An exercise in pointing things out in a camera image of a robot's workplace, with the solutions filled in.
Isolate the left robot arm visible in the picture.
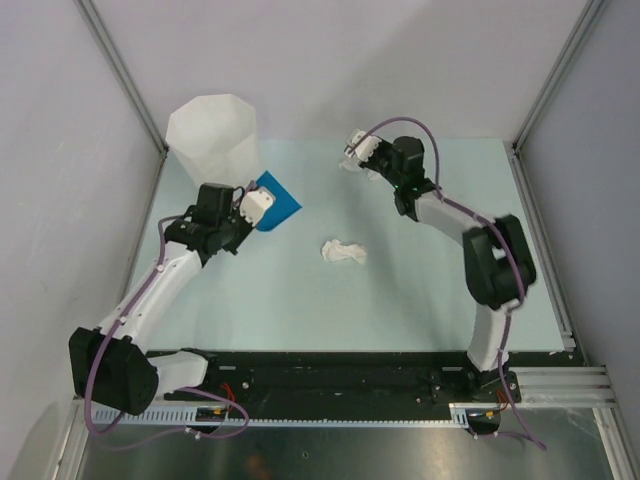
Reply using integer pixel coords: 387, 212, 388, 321
69, 183, 275, 415

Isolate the aluminium corner post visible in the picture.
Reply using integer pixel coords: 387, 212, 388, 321
74, 0, 169, 156
512, 0, 609, 154

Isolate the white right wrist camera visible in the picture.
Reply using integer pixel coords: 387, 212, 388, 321
344, 129, 381, 162

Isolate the right aluminium corner post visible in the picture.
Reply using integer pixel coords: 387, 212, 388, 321
512, 0, 609, 154

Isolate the blue plastic dustpan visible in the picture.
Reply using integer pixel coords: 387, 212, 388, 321
256, 171, 302, 232

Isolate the white translucent tall bin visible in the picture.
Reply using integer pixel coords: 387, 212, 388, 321
165, 94, 264, 187

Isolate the grey slotted cable duct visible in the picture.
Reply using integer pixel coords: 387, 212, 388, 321
90, 402, 471, 427

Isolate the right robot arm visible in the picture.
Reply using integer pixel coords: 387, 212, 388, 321
355, 136, 537, 401

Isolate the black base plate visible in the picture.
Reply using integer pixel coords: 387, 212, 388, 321
149, 349, 586, 406

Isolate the left aluminium corner post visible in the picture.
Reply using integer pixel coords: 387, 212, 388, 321
74, 0, 169, 156

